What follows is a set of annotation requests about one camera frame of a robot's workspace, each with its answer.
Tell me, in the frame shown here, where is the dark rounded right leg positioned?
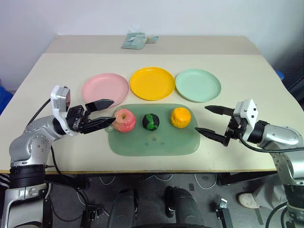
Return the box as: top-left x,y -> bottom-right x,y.
164,186 -> 205,228

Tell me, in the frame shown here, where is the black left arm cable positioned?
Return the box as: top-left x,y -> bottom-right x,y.
26,98 -> 89,228

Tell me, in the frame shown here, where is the light green plate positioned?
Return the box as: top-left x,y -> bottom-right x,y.
175,68 -> 222,103

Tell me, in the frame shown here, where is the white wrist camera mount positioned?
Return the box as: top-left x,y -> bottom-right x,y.
233,99 -> 259,141
50,85 -> 72,136

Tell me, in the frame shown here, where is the dark rounded left leg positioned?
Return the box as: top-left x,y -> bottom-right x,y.
107,187 -> 139,228

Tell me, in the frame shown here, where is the orange fruit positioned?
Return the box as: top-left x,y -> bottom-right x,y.
170,107 -> 192,129

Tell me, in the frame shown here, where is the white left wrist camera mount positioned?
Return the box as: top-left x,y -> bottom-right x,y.
50,85 -> 72,136

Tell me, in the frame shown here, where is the dark green black fruit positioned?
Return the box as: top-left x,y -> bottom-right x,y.
142,113 -> 160,131

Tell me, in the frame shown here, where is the pink plate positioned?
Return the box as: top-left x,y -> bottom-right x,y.
82,73 -> 130,108

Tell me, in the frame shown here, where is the green translucent cutting board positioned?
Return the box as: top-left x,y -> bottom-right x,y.
108,103 -> 200,157

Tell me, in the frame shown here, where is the yellow plate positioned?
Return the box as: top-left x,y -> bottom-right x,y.
129,67 -> 176,101

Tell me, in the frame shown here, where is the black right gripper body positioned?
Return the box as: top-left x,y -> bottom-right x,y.
222,115 -> 247,147

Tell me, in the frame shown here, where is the white shoe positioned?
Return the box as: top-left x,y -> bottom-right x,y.
237,192 -> 261,209

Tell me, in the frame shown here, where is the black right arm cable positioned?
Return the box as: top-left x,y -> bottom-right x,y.
239,134 -> 304,152

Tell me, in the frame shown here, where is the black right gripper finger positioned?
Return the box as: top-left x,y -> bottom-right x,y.
194,127 -> 227,143
204,105 -> 235,116

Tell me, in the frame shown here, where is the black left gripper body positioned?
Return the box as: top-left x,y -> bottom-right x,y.
66,104 -> 90,135

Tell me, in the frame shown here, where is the red pink apple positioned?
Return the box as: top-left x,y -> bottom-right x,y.
112,108 -> 137,133

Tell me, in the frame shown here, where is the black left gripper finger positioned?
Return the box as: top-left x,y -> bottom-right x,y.
82,116 -> 117,134
85,99 -> 115,112

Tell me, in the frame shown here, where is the dark rounded leg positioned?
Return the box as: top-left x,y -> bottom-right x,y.
164,186 -> 205,228
107,187 -> 139,228

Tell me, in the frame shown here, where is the teal plastic packet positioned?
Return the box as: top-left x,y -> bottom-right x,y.
121,32 -> 146,50

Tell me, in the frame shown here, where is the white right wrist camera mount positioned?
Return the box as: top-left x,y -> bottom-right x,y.
233,99 -> 259,141

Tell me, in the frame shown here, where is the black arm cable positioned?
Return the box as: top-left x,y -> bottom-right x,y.
26,98 -> 89,228
239,134 -> 304,152

